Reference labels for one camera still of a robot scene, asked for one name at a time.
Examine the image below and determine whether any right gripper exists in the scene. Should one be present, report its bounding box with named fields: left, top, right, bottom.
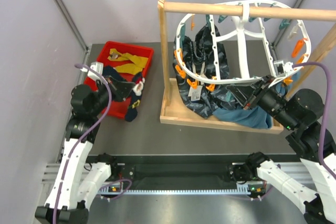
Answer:
left=226, top=73, right=297, bottom=129

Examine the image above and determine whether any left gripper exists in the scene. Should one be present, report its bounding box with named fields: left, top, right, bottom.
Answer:
left=90, top=74, right=135, bottom=116

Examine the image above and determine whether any navy sock with santa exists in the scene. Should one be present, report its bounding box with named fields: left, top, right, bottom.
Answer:
left=124, top=72, right=145, bottom=122

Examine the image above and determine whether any white round clip hanger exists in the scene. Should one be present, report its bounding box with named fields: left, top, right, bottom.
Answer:
left=166, top=0, right=311, bottom=86

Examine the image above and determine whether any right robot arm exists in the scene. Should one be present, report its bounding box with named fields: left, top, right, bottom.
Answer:
left=227, top=76, right=335, bottom=223

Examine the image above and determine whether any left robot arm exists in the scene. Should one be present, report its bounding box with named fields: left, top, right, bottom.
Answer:
left=35, top=76, right=134, bottom=223

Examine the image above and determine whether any red plastic tray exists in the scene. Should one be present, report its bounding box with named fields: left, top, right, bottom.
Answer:
left=97, top=41, right=154, bottom=122

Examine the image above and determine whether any navy sock green stripe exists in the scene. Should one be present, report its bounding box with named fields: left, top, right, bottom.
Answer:
left=102, top=66, right=127, bottom=82

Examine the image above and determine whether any yellow sock lower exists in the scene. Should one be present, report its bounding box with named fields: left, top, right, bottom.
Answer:
left=115, top=63, right=143, bottom=75

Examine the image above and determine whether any yellow sock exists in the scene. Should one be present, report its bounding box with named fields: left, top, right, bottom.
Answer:
left=108, top=48, right=148, bottom=69
left=115, top=63, right=143, bottom=75

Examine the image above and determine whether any blue cloth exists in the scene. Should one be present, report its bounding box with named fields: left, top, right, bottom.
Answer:
left=211, top=85, right=273, bottom=130

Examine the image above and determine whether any yellow sock upper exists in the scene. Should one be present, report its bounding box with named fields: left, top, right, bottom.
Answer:
left=108, top=48, right=148, bottom=69

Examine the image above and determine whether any dark patterned cloth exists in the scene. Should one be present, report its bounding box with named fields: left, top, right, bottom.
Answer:
left=172, top=25, right=240, bottom=119

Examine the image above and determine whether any wooden hanging rack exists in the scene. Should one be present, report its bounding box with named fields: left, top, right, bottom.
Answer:
left=157, top=0, right=335, bottom=132

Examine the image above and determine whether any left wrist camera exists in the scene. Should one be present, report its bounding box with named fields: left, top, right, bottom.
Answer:
left=81, top=61, right=103, bottom=81

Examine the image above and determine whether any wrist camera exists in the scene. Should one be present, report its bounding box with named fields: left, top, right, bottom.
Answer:
left=273, top=60, right=294, bottom=78
left=81, top=61, right=103, bottom=81

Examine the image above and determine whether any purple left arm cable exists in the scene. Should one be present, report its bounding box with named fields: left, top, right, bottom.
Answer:
left=51, top=63, right=113, bottom=224

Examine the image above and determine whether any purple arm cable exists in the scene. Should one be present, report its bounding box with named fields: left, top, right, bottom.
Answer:
left=292, top=62, right=336, bottom=177
left=51, top=63, right=113, bottom=224

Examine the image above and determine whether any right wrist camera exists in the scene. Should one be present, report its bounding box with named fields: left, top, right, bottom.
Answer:
left=273, top=60, right=294, bottom=78

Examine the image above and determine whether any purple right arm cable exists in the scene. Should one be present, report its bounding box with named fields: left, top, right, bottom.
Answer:
left=292, top=62, right=336, bottom=177

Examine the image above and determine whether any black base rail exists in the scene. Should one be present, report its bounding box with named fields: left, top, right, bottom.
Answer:
left=86, top=154, right=257, bottom=191

